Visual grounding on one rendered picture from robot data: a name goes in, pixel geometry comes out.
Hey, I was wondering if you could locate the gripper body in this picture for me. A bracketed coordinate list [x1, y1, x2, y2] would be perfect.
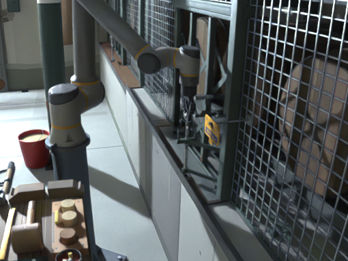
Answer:
[179, 85, 197, 102]

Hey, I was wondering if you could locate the wooden mallet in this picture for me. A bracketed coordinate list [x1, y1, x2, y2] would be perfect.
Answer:
[10, 200, 45, 254]

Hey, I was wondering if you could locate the red bucket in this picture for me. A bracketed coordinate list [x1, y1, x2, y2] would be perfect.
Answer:
[18, 129, 52, 170]

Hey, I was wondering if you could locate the brown wooden chock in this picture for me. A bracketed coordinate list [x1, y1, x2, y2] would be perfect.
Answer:
[46, 179, 85, 199]
[8, 182, 46, 204]

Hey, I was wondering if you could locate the wooden handled hammer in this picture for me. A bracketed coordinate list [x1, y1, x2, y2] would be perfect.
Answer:
[0, 161, 16, 207]

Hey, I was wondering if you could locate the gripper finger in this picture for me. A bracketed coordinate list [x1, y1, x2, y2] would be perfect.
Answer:
[188, 99, 197, 120]
[182, 98, 190, 121]

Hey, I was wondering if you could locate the dark green pillar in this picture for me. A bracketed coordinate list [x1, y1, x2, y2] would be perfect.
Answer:
[36, 0, 67, 132]

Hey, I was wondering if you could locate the orange bung board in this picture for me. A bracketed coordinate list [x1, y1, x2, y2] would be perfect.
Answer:
[50, 198, 89, 255]

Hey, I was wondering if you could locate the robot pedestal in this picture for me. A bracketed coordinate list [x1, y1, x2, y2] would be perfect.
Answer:
[44, 135, 129, 261]

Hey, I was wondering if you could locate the yellow tag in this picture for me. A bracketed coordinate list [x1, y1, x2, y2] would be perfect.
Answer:
[203, 113, 220, 148]

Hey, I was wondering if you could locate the pale wooden bung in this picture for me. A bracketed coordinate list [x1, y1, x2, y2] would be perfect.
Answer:
[60, 199, 76, 213]
[61, 210, 78, 228]

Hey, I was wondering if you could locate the large brown wooden cask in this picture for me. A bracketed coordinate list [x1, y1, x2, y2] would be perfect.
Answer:
[278, 54, 348, 198]

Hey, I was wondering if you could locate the green wall sign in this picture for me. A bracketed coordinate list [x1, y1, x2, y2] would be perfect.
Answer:
[6, 0, 21, 13]

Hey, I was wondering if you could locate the red round tin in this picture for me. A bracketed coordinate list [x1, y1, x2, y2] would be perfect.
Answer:
[55, 248, 81, 261]

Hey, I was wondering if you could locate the yellow wooden stick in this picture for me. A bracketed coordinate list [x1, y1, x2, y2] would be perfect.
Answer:
[0, 207, 17, 260]

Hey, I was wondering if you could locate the brown wooden panel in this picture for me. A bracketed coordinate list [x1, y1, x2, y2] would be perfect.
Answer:
[60, 0, 74, 46]

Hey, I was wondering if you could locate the grey drop bolt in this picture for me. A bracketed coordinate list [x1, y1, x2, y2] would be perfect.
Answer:
[182, 119, 192, 173]

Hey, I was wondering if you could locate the dark brown wooden bung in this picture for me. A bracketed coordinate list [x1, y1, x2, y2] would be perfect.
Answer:
[59, 228, 78, 247]

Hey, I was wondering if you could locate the green mesh cask bay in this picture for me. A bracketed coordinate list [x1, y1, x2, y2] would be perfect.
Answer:
[99, 0, 348, 261]

